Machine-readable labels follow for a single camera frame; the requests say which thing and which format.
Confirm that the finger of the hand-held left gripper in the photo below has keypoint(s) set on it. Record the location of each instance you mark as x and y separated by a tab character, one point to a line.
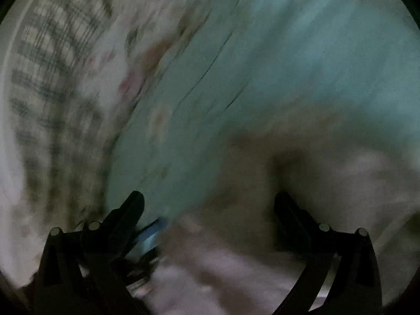
151	236

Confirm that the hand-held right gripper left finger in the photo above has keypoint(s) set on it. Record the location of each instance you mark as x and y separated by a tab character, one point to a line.
126	218

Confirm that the green plaid blanket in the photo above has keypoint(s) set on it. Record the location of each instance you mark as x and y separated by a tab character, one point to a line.
49	88

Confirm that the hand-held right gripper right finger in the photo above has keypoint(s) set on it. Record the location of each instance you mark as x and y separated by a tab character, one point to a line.
292	223

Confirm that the pale pink small garment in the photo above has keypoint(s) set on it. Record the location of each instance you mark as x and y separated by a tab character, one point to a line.
249	236

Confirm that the white floral cloth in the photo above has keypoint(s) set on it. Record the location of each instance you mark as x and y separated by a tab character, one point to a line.
131	39

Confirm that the teal floral bed sheet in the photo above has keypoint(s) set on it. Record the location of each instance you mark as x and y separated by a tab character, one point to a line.
262	55

